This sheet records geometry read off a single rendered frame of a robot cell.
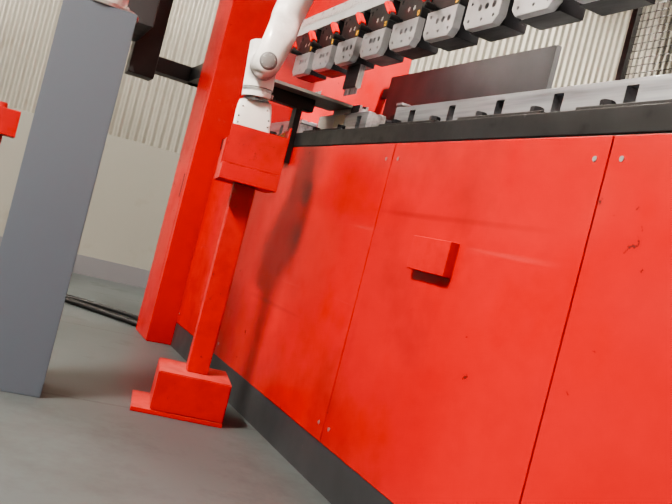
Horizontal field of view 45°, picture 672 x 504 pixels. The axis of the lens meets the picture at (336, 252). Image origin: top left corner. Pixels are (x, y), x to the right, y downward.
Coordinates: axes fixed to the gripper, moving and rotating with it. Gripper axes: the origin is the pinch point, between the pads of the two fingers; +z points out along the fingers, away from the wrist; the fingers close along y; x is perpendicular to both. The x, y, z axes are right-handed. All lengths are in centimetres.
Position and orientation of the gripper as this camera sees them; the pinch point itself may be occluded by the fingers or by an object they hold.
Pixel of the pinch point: (246, 155)
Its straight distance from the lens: 228.3
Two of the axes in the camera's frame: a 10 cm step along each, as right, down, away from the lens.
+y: -9.6, -1.6, -2.2
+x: 2.1, 0.6, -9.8
